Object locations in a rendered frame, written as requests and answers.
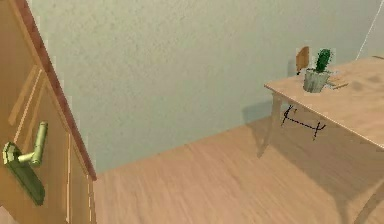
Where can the wooden chair with black legs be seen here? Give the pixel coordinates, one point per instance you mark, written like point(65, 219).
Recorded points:
point(302, 60)

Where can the green cactus in grey pot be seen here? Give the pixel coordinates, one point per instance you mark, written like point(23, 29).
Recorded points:
point(316, 78)

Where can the brown pencil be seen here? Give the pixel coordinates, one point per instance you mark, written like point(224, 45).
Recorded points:
point(340, 86)

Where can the light wooden table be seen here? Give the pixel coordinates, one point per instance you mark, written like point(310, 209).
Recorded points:
point(353, 100)

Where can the brown wooden room door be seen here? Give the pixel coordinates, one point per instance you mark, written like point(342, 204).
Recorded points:
point(20, 100)

